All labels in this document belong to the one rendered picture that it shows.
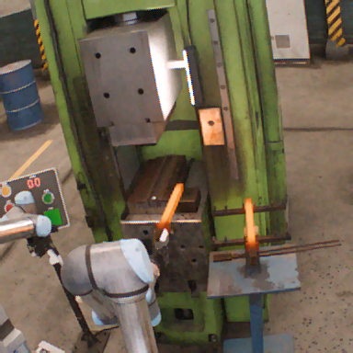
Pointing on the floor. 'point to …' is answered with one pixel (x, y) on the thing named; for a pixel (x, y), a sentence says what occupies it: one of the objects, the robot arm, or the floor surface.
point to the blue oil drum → (20, 96)
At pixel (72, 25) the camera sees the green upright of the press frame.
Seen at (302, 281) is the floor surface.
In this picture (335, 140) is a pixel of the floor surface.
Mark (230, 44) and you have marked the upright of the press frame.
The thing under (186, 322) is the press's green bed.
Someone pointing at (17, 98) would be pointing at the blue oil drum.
